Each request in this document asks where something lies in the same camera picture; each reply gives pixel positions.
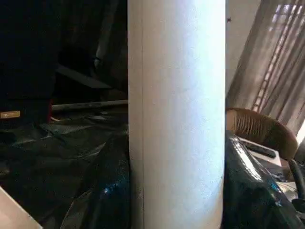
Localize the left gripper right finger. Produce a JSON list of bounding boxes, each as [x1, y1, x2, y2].
[[222, 131, 305, 229]]

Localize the black plastic mat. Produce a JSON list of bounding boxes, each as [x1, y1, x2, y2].
[[0, 109, 132, 229]]

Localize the white board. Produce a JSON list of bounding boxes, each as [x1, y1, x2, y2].
[[237, 136, 284, 168]]

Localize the small tan tag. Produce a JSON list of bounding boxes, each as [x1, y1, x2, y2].
[[0, 110, 21, 119]]

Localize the black remote control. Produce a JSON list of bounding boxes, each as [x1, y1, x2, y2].
[[240, 140, 278, 159]]

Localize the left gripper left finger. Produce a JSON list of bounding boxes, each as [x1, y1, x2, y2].
[[59, 135, 132, 229]]

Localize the white plastic table leg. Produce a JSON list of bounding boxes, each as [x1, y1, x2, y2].
[[127, 0, 227, 229]]

